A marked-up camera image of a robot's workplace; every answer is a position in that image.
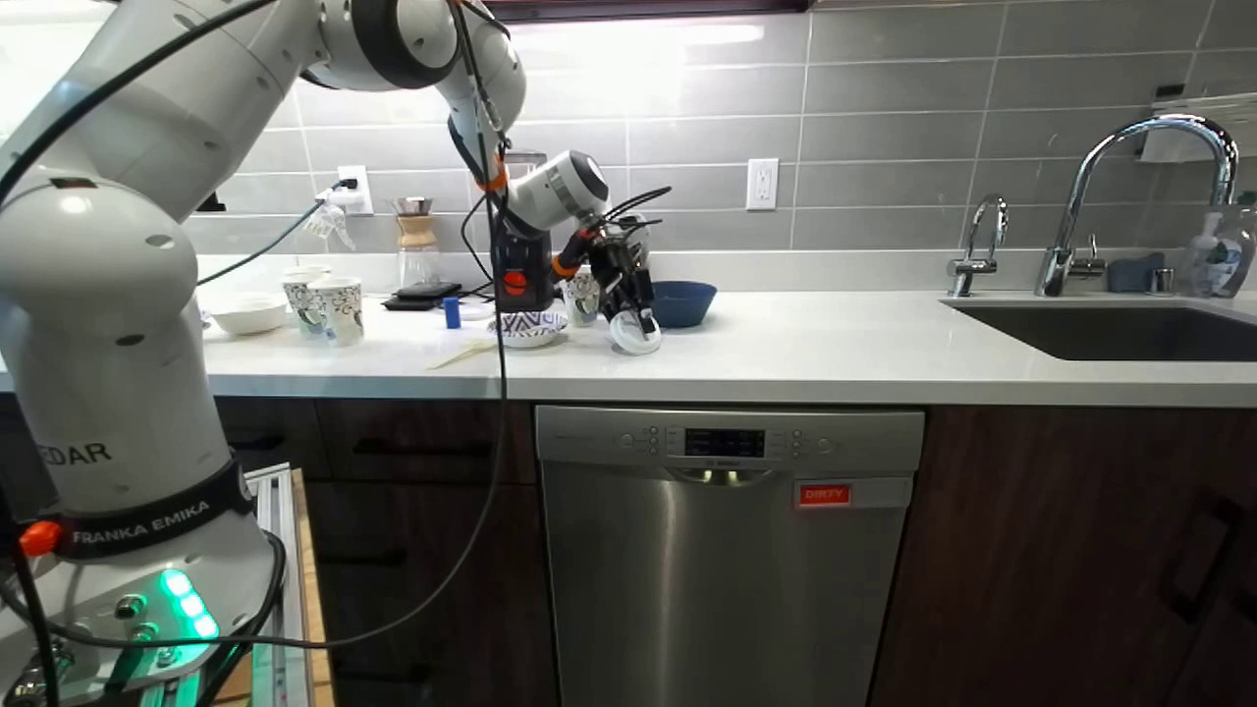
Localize kitchen sink basin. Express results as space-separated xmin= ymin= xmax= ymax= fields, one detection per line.
xmin=960 ymin=302 xmax=1257 ymax=363

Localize small blue cylinder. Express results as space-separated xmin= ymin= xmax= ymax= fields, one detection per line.
xmin=445 ymin=299 xmax=465 ymax=330

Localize small chrome tap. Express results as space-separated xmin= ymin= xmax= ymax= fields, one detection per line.
xmin=950 ymin=194 xmax=1011 ymax=299

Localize dark wood cabinet right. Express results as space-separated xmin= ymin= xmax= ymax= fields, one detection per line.
xmin=871 ymin=409 xmax=1257 ymax=707

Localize stainless steel dishwasher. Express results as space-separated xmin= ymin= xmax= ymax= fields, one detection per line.
xmin=534 ymin=406 xmax=924 ymax=707

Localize blue patterned paper plate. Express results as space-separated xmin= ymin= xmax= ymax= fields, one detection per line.
xmin=493 ymin=312 xmax=568 ymax=349

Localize white wall power outlet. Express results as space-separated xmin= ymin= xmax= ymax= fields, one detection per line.
xmin=333 ymin=167 xmax=375 ymax=216

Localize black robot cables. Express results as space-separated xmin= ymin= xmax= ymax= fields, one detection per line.
xmin=0 ymin=0 xmax=528 ymax=660

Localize glass pour-over coffee carafe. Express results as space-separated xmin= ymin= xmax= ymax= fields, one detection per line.
xmin=396 ymin=197 xmax=442 ymax=291

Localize clear plastic fork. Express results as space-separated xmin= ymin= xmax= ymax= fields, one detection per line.
xmin=429 ymin=342 xmax=497 ymax=368

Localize white light switch plate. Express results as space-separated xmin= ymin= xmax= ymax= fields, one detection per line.
xmin=747 ymin=158 xmax=778 ymax=214

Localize white shallow dish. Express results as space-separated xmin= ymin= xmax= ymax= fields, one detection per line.
xmin=213 ymin=302 xmax=289 ymax=339

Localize blue bowl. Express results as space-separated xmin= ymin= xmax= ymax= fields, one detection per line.
xmin=654 ymin=278 xmax=716 ymax=330

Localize clear soap dispenser bottle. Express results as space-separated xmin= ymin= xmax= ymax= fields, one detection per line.
xmin=1187 ymin=199 xmax=1254 ymax=299

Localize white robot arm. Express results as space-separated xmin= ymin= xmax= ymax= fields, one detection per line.
xmin=0 ymin=0 xmax=619 ymax=707

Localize black coffee grinder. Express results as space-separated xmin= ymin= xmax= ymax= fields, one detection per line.
xmin=493 ymin=205 xmax=552 ymax=312

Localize chrome kitchen faucet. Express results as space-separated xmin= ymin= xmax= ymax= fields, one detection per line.
xmin=1036 ymin=114 xmax=1243 ymax=299

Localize white coffee cup lid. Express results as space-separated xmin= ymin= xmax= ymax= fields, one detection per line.
xmin=619 ymin=316 xmax=662 ymax=358

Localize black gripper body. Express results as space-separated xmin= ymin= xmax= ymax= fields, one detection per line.
xmin=552 ymin=184 xmax=668 ymax=316

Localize black digital kitchen scale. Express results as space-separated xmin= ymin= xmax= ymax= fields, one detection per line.
xmin=380 ymin=283 xmax=465 ymax=312

